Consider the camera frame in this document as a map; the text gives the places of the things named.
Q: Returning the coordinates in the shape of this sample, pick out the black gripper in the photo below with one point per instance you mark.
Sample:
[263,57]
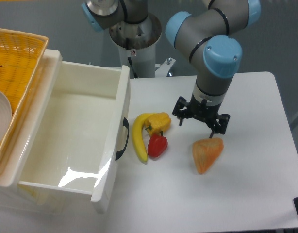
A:
[201,112]

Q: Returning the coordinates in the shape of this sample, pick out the black top drawer handle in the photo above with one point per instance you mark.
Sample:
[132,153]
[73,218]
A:
[121,152]

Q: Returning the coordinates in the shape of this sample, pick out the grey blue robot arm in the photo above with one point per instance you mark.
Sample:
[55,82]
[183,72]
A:
[203,40]

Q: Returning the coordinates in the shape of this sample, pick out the white drawer cabinet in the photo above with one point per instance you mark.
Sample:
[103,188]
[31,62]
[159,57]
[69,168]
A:
[14,194]

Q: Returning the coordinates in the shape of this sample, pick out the orange triangular bread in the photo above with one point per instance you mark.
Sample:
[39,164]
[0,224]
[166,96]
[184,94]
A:
[205,152]

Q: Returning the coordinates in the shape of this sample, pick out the yellow bell pepper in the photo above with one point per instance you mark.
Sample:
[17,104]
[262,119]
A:
[157,123]

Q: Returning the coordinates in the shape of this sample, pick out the red bell pepper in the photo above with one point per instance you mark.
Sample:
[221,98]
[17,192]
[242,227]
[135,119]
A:
[157,145]

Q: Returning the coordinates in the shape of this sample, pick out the yellow banana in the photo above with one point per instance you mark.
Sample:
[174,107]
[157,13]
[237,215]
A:
[137,137]

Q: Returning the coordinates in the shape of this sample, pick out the yellow woven basket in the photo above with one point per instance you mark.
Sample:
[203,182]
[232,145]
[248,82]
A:
[20,55]

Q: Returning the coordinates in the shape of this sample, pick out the white plate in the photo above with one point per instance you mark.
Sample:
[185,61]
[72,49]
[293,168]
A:
[5,115]

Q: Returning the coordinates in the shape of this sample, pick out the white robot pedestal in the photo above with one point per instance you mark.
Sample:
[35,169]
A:
[136,45]

